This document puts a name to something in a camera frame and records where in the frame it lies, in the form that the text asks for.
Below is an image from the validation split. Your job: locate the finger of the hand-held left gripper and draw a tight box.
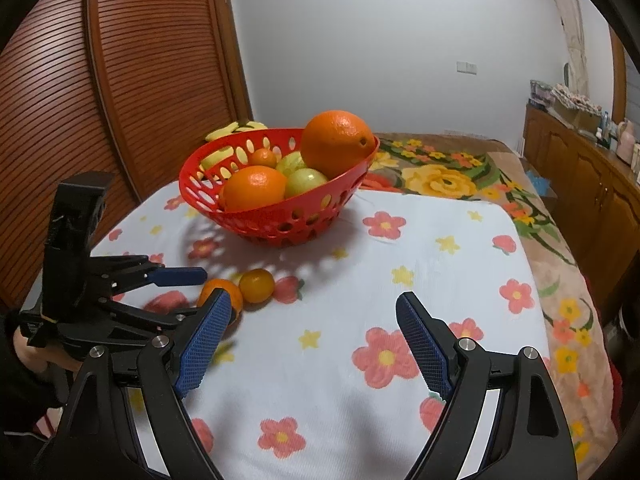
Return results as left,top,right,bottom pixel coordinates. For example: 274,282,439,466
87,255,208,293
100,297,201,341

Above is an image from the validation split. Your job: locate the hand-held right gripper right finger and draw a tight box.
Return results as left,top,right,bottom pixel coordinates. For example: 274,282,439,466
395,291,578,480

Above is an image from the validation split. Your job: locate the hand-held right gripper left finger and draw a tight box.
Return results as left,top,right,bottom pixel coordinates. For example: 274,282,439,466
30,289,236,480

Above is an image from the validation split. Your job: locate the small orange mandarin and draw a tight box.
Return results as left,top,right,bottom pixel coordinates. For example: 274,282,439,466
196,278,244,318
238,268,276,304
247,148,277,170

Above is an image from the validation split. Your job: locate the red plastic basket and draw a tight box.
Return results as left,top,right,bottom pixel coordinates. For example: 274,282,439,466
178,127,379,248

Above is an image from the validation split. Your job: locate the large orange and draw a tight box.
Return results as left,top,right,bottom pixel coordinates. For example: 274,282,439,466
221,165,288,212
301,110,377,180

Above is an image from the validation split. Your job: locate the green guava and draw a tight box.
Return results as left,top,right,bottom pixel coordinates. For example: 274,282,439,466
284,168,329,200
275,151,307,176

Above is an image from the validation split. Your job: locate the person's left forearm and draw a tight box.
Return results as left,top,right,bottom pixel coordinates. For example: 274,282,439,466
0,310,68,461

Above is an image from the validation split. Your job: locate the person's left hand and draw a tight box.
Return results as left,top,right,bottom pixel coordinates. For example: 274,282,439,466
12,330,78,376

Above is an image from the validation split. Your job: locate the white floral cloth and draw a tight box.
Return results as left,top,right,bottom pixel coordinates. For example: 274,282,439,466
30,180,551,480

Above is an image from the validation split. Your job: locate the yellow banana bunch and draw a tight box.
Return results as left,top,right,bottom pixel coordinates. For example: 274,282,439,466
204,120,268,143

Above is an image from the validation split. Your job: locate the yellow flowered blanket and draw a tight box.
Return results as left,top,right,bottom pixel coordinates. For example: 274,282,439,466
360,132,623,480

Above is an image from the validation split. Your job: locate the wooden louvered wardrobe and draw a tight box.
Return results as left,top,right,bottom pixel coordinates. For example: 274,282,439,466
0,0,253,311

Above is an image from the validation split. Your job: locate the blue cloth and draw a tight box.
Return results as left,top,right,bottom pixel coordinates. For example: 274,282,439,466
530,172,558,201

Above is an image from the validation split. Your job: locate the wooden cabinet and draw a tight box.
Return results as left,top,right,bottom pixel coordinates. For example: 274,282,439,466
522,102,640,321

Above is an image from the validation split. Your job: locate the pile of household clutter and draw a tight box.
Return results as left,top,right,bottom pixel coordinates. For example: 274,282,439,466
529,77,640,171

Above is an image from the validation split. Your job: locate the pale curtain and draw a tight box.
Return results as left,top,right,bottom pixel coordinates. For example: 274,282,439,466
542,0,591,106

